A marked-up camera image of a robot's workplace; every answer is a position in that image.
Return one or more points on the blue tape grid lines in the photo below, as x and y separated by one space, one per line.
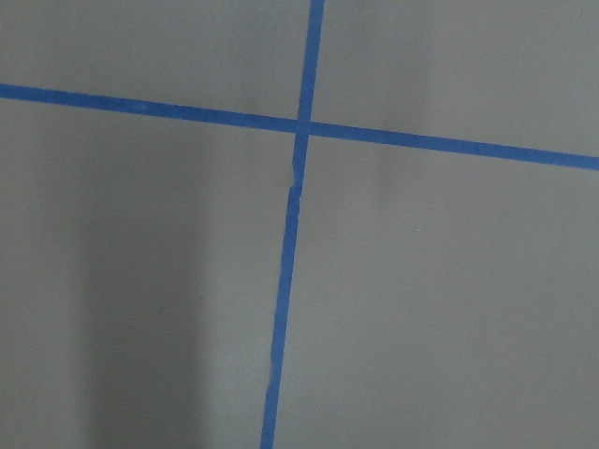
299 224

